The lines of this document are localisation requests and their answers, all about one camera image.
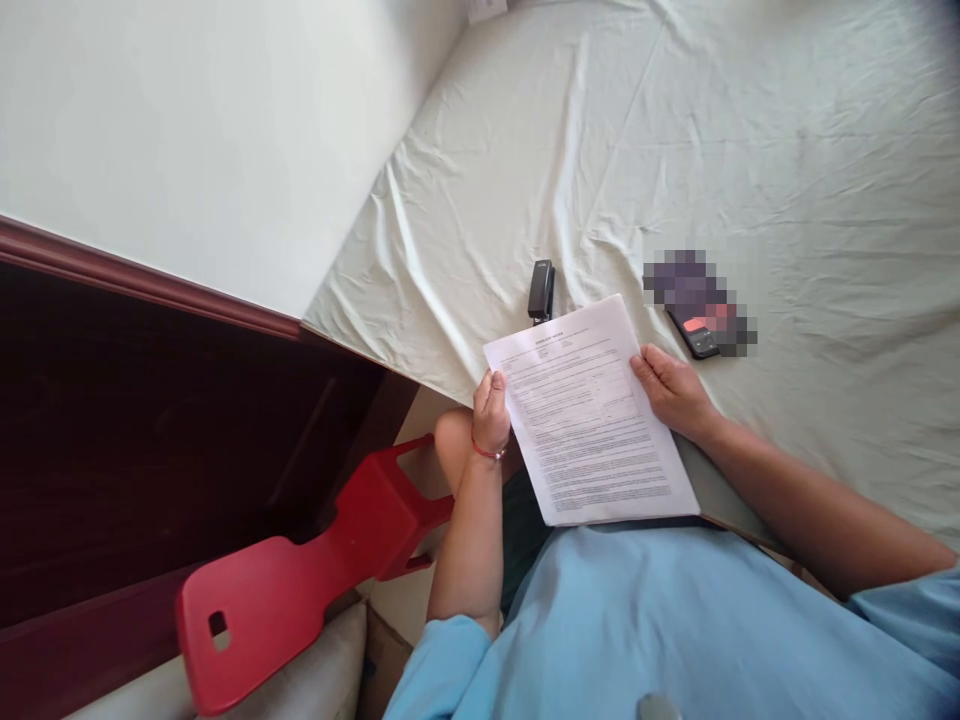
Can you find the person's left hand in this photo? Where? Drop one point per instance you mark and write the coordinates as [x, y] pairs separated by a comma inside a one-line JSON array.
[[489, 421]]

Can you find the dark wooden bed frame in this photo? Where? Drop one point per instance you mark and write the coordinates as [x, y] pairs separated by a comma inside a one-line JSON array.
[[150, 420]]

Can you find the stack of printed paper sheets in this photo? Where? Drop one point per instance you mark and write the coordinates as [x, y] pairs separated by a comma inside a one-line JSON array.
[[592, 420]]

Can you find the person's body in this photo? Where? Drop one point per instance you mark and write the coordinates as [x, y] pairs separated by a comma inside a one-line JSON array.
[[675, 630]]

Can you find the person's right thumb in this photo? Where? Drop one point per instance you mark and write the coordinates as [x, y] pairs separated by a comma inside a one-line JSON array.
[[649, 379]]

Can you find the person's right index finger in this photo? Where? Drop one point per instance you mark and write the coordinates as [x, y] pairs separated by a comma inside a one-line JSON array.
[[664, 356]]

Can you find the person's left thumb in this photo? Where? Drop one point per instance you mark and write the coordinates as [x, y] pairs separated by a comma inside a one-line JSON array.
[[499, 388]]

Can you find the black stapler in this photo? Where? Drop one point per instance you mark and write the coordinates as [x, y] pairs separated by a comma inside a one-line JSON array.
[[541, 289]]

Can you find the person's left index finger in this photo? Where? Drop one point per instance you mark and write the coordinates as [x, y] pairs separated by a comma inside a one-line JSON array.
[[481, 390]]

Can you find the black smartphone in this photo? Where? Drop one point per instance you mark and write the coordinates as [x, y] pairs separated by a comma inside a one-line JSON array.
[[694, 330]]

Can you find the red plastic chair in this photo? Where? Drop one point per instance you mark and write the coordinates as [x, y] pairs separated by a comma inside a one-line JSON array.
[[300, 570]]

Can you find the person's right hand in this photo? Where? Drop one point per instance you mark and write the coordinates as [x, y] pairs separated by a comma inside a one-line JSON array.
[[679, 397]]

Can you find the bed with pale green sheet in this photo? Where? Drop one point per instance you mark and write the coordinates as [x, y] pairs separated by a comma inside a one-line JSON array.
[[675, 187]]

